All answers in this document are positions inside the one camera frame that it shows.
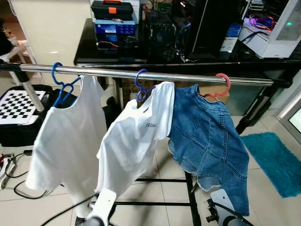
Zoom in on blue plastic hanger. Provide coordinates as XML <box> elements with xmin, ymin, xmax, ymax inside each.
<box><xmin>51</xmin><ymin>62</ymin><xmax>81</xmax><ymax>109</ymax></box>
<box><xmin>135</xmin><ymin>69</ymin><xmax>157</xmax><ymax>103</ymax></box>

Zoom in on blue white carton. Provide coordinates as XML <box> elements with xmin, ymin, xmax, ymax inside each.
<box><xmin>220</xmin><ymin>23</ymin><xmax>242</xmax><ymax>53</ymax></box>

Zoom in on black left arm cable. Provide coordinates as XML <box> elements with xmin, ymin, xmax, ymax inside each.
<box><xmin>40</xmin><ymin>197</ymin><xmax>97</xmax><ymax>226</ymax></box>

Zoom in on white power strip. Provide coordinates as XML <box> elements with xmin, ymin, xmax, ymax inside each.
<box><xmin>0</xmin><ymin>154</ymin><xmax>17</xmax><ymax>177</ymax></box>

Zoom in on teal rug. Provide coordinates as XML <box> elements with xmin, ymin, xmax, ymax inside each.
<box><xmin>239</xmin><ymin>132</ymin><xmax>301</xmax><ymax>198</ymax></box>

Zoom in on white stool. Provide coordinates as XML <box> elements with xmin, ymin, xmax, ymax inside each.
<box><xmin>5</xmin><ymin>39</ymin><xmax>38</xmax><ymax>65</ymax></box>

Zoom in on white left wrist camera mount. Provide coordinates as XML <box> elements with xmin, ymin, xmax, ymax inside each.
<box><xmin>87</xmin><ymin>188</ymin><xmax>117</xmax><ymax>224</ymax></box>

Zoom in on black clothes rack frame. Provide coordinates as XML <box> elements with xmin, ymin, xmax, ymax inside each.
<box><xmin>113</xmin><ymin>82</ymin><xmax>285</xmax><ymax>226</ymax></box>

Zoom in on white computer case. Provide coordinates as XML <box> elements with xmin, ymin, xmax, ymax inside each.
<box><xmin>239</xmin><ymin>0</ymin><xmax>301</xmax><ymax>59</ymax></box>

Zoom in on red plastic hanger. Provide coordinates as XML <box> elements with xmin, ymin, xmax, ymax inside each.
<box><xmin>203</xmin><ymin>73</ymin><xmax>231</xmax><ymax>102</ymax></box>

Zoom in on black open computer chassis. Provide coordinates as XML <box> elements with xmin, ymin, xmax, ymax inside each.
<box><xmin>143</xmin><ymin>10</ymin><xmax>189</xmax><ymax>59</ymax></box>

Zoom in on black orange toolbox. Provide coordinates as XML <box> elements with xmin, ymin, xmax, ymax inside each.
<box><xmin>91</xmin><ymin>0</ymin><xmax>134</xmax><ymax>20</ymax></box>

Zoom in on blue denim skirt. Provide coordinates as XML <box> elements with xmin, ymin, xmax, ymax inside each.
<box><xmin>167</xmin><ymin>84</ymin><xmax>251</xmax><ymax>216</ymax></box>

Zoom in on glass sliding door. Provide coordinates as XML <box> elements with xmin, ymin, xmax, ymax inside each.
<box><xmin>275</xmin><ymin>92</ymin><xmax>301</xmax><ymax>144</ymax></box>

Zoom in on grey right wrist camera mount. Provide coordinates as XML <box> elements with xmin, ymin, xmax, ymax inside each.
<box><xmin>209</xmin><ymin>188</ymin><xmax>240</xmax><ymax>221</ymax></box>

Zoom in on silver clothes rail bar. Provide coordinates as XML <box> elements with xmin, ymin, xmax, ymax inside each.
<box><xmin>0</xmin><ymin>61</ymin><xmax>292</xmax><ymax>88</ymax></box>

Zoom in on black glossy table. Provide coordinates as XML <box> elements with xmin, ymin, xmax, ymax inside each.
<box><xmin>74</xmin><ymin>18</ymin><xmax>301</xmax><ymax>95</ymax></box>

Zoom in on white sleeveless top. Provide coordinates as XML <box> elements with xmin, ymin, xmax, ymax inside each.
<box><xmin>24</xmin><ymin>75</ymin><xmax>108</xmax><ymax>218</ymax></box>

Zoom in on blue box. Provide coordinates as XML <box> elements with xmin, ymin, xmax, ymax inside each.
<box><xmin>94</xmin><ymin>20</ymin><xmax>137</xmax><ymax>45</ymax></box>

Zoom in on white printed t-shirt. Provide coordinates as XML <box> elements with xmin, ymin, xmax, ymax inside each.
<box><xmin>94</xmin><ymin>81</ymin><xmax>175</xmax><ymax>208</ymax></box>

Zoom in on checkerboard calibration board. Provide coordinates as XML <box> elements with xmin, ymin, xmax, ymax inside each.
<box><xmin>0</xmin><ymin>89</ymin><xmax>48</xmax><ymax>125</ymax></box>

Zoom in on black floor cable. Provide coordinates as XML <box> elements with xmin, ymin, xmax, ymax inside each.
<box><xmin>13</xmin><ymin>167</ymin><xmax>50</xmax><ymax>199</ymax></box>

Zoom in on brown cardboard box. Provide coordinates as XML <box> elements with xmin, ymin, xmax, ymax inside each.
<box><xmin>175</xmin><ymin>82</ymin><xmax>231</xmax><ymax>103</ymax></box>

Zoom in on black computer tower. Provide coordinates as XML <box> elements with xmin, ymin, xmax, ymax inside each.
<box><xmin>186</xmin><ymin>0</ymin><xmax>243</xmax><ymax>59</ymax></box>

